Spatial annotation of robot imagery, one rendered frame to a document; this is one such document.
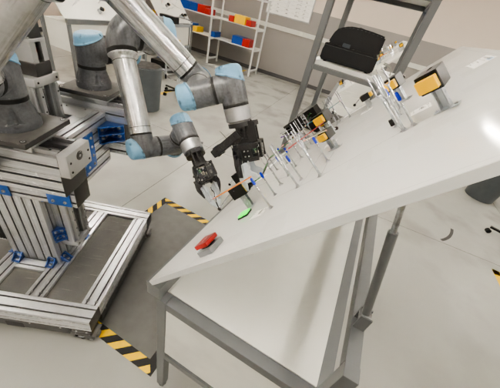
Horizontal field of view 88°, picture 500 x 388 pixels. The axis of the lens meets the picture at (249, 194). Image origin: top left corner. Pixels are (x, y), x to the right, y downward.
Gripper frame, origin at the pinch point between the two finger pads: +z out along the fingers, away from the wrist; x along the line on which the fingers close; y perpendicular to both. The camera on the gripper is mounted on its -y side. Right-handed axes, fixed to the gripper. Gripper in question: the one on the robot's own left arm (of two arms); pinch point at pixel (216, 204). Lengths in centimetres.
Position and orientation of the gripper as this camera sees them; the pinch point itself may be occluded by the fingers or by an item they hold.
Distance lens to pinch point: 92.7
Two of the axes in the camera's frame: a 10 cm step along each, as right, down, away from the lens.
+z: 4.2, 9.0, -1.4
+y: 1.8, -2.4, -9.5
